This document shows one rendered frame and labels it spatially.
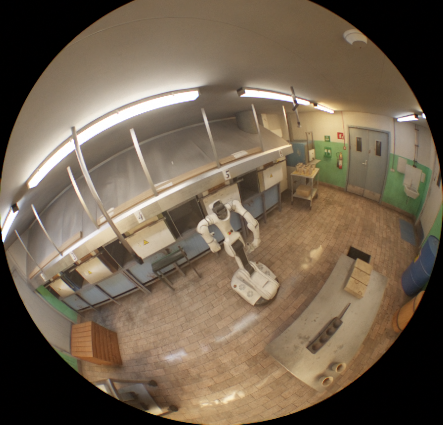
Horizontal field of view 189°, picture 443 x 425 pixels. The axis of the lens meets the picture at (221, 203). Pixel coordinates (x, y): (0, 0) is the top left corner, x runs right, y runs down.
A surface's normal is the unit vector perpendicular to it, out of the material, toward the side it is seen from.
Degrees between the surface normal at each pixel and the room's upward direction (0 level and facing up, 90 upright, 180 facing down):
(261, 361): 0
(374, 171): 90
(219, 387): 0
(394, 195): 90
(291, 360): 0
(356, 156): 90
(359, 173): 90
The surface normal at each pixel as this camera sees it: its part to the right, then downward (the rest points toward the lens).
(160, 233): 0.51, 0.29
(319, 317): -0.25, -0.85
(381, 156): -0.82, 0.44
